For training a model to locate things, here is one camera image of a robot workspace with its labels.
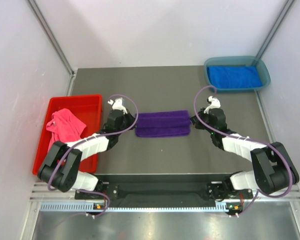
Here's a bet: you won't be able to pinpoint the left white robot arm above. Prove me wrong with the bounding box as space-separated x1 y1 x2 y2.
37 109 137 193

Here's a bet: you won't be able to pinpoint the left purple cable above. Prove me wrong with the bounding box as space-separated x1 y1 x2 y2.
47 93 140 218

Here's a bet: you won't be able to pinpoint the teal translucent plastic tray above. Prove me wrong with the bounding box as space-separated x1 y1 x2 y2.
203 55 271 93

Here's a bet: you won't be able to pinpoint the blue towel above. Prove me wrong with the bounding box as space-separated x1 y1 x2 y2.
207 66 263 90

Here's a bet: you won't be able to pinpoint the purple cable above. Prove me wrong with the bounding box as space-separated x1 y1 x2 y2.
193 85 294 218
47 93 140 218

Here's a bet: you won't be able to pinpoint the pink towel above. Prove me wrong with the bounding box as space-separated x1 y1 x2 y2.
45 108 87 150

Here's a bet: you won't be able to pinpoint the left aluminium frame post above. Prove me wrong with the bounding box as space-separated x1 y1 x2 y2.
25 0 75 77

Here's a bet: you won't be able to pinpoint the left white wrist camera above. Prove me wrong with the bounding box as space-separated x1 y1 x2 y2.
107 97 128 115

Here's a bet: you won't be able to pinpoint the white slotted cable duct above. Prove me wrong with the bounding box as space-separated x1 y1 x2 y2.
39 202 242 213

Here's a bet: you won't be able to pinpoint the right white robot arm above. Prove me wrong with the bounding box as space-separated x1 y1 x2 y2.
190 108 300 195

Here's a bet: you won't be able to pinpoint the purple towel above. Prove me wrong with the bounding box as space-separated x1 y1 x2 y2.
135 110 191 138

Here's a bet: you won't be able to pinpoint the aluminium frame post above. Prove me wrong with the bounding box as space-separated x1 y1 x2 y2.
25 0 75 77
255 0 296 60

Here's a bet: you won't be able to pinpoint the red plastic bin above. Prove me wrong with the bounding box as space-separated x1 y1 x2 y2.
32 94 102 176

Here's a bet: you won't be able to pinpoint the right aluminium frame post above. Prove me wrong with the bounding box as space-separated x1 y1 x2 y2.
255 0 296 60

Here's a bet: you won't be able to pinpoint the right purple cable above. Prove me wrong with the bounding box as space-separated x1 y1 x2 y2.
193 85 294 218

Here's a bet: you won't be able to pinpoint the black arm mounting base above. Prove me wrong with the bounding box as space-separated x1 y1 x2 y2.
74 173 253 208

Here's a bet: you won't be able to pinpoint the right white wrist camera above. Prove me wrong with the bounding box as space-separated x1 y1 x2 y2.
204 96 221 114

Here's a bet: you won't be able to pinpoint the aluminium front rail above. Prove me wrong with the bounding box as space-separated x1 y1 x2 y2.
29 182 300 202

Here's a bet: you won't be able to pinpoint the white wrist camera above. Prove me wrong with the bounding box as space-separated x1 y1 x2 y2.
107 97 128 115
204 96 221 114

